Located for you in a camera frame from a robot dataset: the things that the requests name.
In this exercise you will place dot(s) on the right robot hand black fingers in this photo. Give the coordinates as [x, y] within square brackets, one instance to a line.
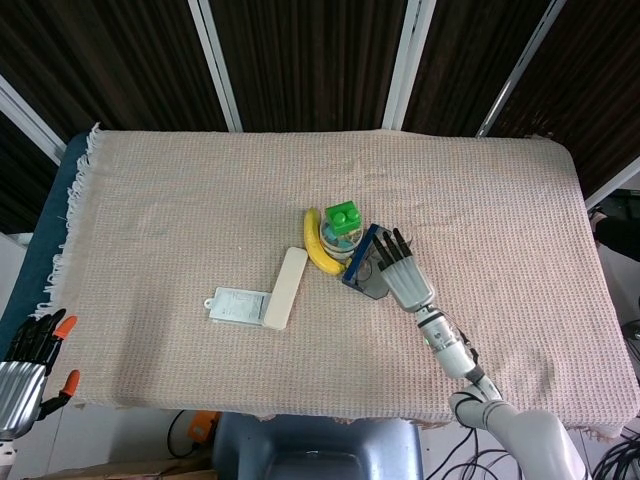
[407, 285]

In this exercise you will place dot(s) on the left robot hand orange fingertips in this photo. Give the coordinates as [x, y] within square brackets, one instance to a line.
[20, 390]

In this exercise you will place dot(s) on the transparent grey box blue edge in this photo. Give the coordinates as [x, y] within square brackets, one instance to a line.
[370, 287]

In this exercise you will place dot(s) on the right robot arm silver white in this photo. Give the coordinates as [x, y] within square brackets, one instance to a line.
[450, 350]

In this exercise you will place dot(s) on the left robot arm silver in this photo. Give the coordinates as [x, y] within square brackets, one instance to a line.
[6, 452]

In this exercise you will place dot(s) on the green toy building brick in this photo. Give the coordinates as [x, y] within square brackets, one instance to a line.
[344, 216]

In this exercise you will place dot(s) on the yellow banana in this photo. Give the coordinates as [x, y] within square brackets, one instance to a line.
[315, 247]

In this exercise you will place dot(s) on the cream oblong case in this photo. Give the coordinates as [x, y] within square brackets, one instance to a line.
[286, 290]

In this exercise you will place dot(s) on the clear plastic flat package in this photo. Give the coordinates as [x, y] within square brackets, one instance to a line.
[237, 306]

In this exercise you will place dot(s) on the orange device under table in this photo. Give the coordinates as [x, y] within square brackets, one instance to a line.
[202, 430]

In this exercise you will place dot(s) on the black rounded object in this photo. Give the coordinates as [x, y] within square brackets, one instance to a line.
[620, 237]

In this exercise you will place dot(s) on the beige woven fringed tablecloth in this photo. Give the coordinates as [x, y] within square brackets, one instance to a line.
[200, 200]

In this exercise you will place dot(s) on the dark brown curtain panel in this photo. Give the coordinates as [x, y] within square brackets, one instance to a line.
[465, 60]
[310, 60]
[100, 60]
[595, 90]

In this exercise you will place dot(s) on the white metal frame post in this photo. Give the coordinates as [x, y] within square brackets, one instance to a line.
[615, 182]
[215, 65]
[25, 117]
[517, 75]
[407, 65]

